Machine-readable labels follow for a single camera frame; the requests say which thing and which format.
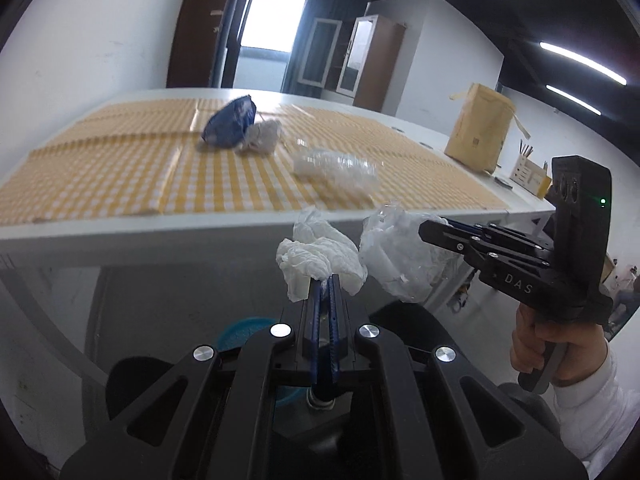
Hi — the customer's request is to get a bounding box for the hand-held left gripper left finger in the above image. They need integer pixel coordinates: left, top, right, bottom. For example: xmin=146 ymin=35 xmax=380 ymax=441
xmin=60 ymin=277 xmax=327 ymax=480

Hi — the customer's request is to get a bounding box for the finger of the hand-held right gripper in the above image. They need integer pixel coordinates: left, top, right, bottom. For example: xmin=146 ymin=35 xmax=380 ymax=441
xmin=417 ymin=219 xmax=552 ymax=267
xmin=441 ymin=217 xmax=547 ymax=249

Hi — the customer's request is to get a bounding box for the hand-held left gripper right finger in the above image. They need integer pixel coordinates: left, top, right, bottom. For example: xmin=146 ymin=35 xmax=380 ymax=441
xmin=327 ymin=274 xmax=589 ymax=480

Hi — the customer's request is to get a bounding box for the white tissue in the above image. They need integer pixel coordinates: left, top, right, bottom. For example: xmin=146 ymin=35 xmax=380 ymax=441
xmin=276 ymin=206 xmax=368 ymax=303
xmin=235 ymin=119 xmax=283 ymax=156

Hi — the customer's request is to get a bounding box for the blue plastic mesh basket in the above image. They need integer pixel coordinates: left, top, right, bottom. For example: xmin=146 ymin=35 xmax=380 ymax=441
xmin=217 ymin=316 xmax=311 ymax=408

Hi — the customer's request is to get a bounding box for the white plastic bag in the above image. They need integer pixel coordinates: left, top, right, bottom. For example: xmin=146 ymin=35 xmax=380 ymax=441
xmin=359 ymin=204 xmax=453 ymax=303

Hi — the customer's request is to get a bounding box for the clear bubble wrap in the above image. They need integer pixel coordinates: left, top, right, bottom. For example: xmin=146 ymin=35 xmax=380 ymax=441
xmin=292 ymin=149 xmax=378 ymax=196

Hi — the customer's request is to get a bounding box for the blue paper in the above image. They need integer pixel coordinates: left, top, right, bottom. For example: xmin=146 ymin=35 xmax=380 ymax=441
xmin=201 ymin=95 xmax=258 ymax=150

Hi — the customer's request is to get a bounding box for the person's right forearm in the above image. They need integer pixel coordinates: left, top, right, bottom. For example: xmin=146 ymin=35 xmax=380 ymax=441
xmin=552 ymin=340 xmax=640 ymax=477

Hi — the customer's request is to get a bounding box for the person's right hand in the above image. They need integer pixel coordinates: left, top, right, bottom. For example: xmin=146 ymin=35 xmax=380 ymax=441
xmin=509 ymin=305 xmax=609 ymax=388

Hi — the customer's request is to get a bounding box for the cardboard pen holder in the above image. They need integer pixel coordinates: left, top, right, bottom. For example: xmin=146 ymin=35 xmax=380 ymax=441
xmin=510 ymin=144 xmax=555 ymax=197

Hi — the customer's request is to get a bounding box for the brown paper bag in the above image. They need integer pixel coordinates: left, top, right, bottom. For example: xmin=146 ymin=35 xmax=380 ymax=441
xmin=444 ymin=82 xmax=531 ymax=175

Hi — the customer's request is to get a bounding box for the ceiling light strip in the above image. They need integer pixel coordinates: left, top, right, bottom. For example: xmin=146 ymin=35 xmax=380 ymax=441
xmin=546 ymin=84 xmax=603 ymax=116
xmin=540 ymin=41 xmax=628 ymax=86

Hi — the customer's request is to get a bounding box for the white table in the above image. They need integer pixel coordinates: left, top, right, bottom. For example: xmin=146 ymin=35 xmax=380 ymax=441
xmin=0 ymin=87 xmax=563 ymax=391

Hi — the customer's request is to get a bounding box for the glass door cabinet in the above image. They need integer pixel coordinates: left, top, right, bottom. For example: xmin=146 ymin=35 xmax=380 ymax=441
xmin=300 ymin=15 xmax=406 ymax=113

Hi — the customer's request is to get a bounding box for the yellow checked tablecloth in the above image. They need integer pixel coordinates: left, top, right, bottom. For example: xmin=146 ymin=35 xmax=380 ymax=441
xmin=0 ymin=97 xmax=508 ymax=226

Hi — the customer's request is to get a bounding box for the glass balcony door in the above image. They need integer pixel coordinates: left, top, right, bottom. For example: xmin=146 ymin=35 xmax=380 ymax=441
xmin=220 ymin=0 xmax=311 ymax=93

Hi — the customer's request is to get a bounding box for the dark brown wardrobe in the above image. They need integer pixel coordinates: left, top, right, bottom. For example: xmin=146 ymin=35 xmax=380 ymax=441
xmin=166 ymin=0 xmax=241 ymax=90

